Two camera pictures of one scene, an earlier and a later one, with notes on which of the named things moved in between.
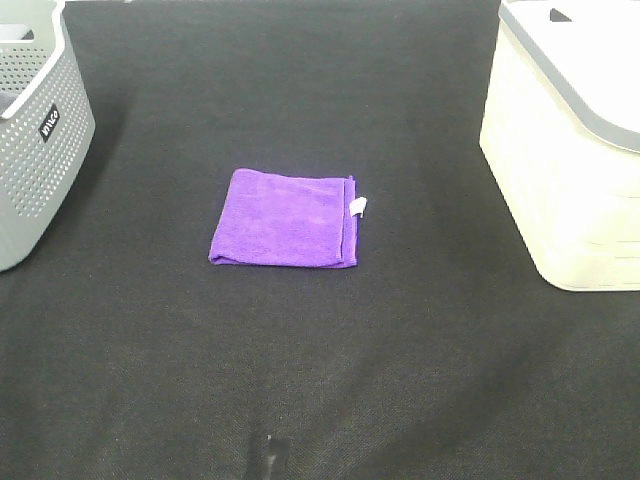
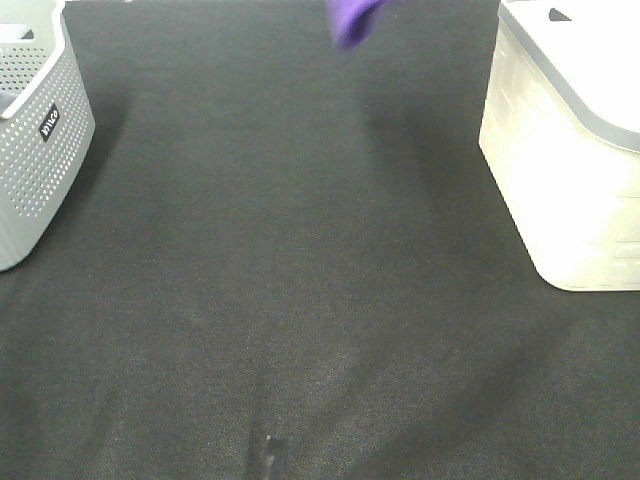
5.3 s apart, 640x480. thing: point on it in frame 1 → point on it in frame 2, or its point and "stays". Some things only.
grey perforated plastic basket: [47, 127] stays
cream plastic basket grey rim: [561, 132] stays
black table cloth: [127, 354] stays
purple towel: [284, 219] → [351, 21]
